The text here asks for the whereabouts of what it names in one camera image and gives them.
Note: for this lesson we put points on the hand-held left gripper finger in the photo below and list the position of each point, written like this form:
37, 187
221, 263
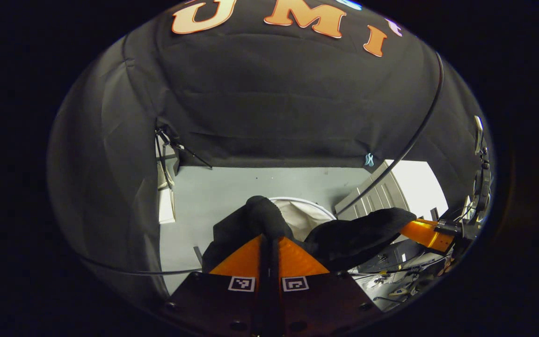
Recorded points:
264, 299
275, 299

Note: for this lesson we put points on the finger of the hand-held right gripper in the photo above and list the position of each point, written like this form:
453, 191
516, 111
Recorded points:
426, 234

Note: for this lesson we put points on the black fleece jacket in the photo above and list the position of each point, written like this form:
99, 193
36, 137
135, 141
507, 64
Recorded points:
358, 234

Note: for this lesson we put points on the white laundry hamper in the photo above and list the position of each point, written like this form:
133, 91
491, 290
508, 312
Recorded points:
304, 217

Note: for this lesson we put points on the white flat board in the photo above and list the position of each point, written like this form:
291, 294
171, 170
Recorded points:
419, 187

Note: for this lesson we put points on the black backdrop cloth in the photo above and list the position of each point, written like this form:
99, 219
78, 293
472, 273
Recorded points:
274, 93

